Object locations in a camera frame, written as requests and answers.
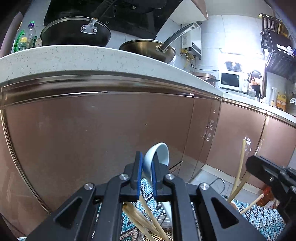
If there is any white water heater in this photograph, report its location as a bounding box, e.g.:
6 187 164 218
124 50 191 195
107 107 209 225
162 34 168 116
182 22 202 59

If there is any black range hood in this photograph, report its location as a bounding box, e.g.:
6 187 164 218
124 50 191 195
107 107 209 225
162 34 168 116
44 0 181 39

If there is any brass coloured wok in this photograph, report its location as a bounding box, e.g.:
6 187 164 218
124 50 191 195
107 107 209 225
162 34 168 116
119 22 199 64

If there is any cooking oil bottle on floor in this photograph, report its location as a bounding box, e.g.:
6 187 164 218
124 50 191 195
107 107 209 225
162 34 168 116
256 186 274 206

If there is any zigzag patterned table mat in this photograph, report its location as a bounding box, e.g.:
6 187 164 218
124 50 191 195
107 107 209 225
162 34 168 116
90 178 285 241

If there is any wire and glass utensil holder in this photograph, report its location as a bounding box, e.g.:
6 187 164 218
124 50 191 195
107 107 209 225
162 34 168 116
136 201 174 241

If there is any black wok with lid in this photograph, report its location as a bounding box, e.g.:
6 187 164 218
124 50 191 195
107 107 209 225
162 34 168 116
41 16 111 47

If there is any copper rice cooker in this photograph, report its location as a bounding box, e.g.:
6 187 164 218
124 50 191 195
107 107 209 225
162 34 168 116
192 72 220 86

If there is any white ceramic spoon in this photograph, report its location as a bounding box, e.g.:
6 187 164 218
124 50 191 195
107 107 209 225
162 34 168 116
142 142 170 188

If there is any chrome kitchen faucet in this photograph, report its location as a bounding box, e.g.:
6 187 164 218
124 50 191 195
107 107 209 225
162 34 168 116
247 70 264 102

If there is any black dish rack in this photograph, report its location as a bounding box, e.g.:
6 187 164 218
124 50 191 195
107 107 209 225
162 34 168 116
259 13 295 79

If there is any yellow detergent bottle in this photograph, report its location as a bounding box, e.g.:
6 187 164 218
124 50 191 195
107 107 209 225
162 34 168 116
276 93 287 111

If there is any white microwave oven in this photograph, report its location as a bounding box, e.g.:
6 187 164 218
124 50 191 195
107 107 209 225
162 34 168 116
218 70 248 93

